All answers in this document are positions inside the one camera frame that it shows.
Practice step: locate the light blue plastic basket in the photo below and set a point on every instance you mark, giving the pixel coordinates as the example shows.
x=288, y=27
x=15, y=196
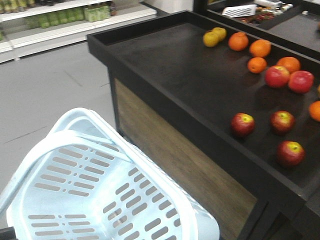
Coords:
x=83, y=181

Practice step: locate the orange behind red apples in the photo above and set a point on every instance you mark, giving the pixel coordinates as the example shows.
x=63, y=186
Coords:
x=292, y=64

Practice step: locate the black wooden produce display stand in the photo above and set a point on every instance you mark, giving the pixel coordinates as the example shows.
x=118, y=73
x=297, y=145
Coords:
x=205, y=119

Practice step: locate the red apple mid left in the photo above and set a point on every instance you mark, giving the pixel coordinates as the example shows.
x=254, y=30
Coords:
x=282, y=122

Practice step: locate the bright red apple left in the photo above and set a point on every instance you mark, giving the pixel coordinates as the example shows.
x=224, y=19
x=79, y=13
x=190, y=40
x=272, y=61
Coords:
x=276, y=76

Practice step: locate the bright red apple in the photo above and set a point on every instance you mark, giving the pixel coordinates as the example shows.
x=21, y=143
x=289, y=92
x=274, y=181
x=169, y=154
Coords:
x=301, y=81
x=276, y=76

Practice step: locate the red apple front left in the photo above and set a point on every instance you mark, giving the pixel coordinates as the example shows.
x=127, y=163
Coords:
x=289, y=154

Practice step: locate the bright red apple right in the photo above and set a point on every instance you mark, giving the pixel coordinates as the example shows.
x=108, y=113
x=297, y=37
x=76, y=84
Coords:
x=301, y=81

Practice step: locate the orange small front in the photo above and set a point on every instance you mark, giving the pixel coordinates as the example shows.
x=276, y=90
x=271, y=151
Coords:
x=314, y=110

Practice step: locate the white store shelving unit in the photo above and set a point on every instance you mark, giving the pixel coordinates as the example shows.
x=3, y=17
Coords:
x=28, y=27

